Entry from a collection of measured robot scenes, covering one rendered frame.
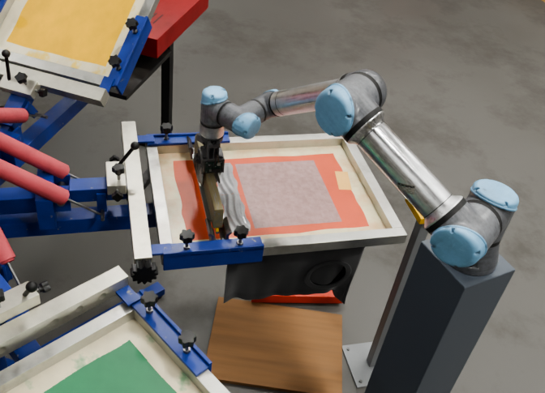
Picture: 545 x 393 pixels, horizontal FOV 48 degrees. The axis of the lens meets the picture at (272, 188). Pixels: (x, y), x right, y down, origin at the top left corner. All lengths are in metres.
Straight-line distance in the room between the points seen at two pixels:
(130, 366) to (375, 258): 1.99
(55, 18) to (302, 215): 1.21
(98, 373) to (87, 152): 2.41
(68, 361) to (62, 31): 1.32
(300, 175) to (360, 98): 0.80
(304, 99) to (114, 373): 0.87
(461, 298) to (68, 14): 1.75
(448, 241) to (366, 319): 1.66
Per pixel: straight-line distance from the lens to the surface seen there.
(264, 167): 2.25
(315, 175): 2.25
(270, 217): 2.04
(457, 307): 1.70
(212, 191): 1.93
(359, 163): 2.30
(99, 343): 1.70
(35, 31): 2.57
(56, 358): 1.66
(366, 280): 3.26
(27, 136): 2.45
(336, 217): 2.09
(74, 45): 2.48
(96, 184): 2.01
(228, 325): 2.92
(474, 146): 4.53
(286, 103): 1.78
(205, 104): 1.82
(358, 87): 1.51
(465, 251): 1.47
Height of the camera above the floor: 2.31
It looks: 39 degrees down
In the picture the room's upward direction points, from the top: 9 degrees clockwise
